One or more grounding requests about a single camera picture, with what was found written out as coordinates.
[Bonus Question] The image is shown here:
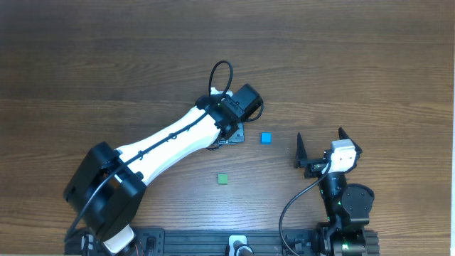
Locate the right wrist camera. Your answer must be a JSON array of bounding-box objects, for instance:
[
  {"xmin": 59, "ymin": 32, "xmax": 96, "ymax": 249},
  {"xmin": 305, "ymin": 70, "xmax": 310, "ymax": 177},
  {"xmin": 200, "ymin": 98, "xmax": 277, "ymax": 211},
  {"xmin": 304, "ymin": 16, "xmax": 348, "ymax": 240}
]
[{"xmin": 321, "ymin": 139, "xmax": 358, "ymax": 175}]

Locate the mounting rail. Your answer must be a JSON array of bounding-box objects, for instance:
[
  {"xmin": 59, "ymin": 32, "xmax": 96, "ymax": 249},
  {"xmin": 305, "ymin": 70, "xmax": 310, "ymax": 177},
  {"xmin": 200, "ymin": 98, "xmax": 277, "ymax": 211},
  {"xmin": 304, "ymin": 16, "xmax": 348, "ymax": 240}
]
[{"xmin": 65, "ymin": 227, "xmax": 381, "ymax": 256}]

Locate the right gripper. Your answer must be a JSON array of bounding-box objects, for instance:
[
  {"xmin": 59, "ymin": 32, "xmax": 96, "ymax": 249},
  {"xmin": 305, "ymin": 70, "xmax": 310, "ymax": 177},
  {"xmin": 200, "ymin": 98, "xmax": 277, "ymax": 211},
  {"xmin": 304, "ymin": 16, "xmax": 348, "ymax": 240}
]
[{"xmin": 294, "ymin": 127, "xmax": 364, "ymax": 179}]

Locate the black cable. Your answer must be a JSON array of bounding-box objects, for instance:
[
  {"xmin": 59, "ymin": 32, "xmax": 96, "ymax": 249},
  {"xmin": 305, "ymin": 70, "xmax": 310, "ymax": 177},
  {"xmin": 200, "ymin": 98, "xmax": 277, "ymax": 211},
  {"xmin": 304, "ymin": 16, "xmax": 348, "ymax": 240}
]
[
  {"xmin": 64, "ymin": 60, "xmax": 265, "ymax": 243},
  {"xmin": 278, "ymin": 160, "xmax": 333, "ymax": 256}
]

